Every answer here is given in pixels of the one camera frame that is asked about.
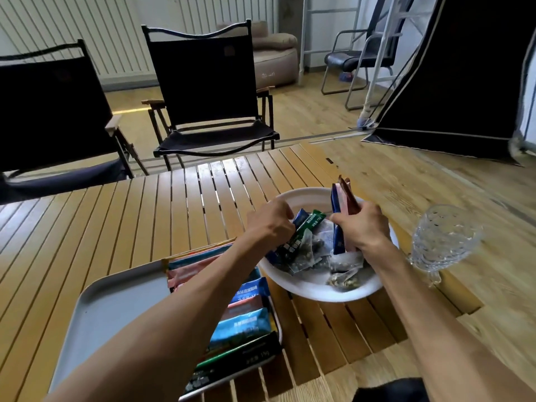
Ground person's left hand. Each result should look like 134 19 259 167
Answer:
246 199 296 252

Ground person's right hand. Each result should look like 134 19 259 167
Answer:
328 200 393 258

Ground pile of grey sachets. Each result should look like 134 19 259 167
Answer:
289 219 374 291

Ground row of colourful stick packets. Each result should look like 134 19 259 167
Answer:
165 242 282 396

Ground grey rectangular tray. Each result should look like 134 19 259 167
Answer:
48 242 284 402

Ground person's left forearm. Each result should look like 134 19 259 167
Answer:
46 236 273 402

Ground person's right forearm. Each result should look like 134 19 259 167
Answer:
362 236 536 402

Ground person's right leg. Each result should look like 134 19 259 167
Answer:
351 377 430 402

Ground white round bowl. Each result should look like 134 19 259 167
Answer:
257 187 400 303

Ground clear patterned glass cup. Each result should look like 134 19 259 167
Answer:
408 204 485 288

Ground beige inflatable sofa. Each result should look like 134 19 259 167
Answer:
217 20 300 90

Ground black folding chair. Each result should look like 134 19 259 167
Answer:
0 39 150 205
141 19 280 171

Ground black office chair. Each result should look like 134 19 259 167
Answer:
321 0 415 112

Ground black fabric backdrop panel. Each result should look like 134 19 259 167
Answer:
361 0 536 166

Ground white metal frame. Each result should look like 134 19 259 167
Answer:
298 0 419 128

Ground white wall radiator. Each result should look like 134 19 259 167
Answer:
178 0 277 36
0 0 158 80

